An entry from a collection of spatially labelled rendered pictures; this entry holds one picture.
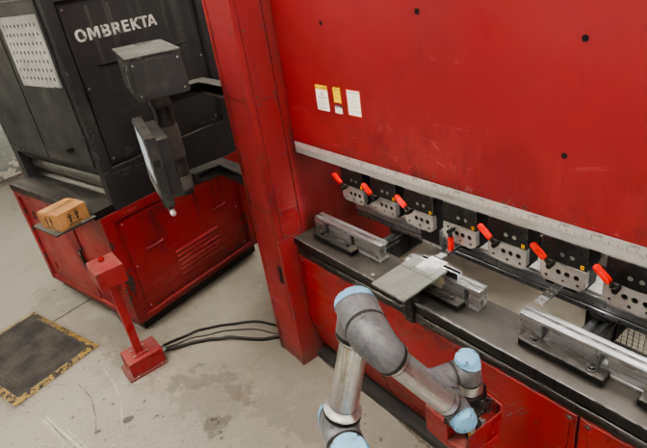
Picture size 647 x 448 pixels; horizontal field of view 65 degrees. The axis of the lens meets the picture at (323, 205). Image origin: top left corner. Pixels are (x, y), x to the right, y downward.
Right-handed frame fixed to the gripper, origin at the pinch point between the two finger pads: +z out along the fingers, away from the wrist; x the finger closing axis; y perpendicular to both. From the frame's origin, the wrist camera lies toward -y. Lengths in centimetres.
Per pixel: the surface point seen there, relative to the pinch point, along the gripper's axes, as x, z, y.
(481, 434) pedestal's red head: -4.8, -3.5, 0.4
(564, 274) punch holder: -5, -45, 42
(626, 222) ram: -20, -69, 46
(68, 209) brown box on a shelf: 230, -44, -81
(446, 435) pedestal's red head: 5.0, 0.8, -6.4
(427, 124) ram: 49, -87, 40
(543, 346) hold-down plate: -1.1, -14.1, 36.7
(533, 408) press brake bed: -4.3, 7.5, 26.8
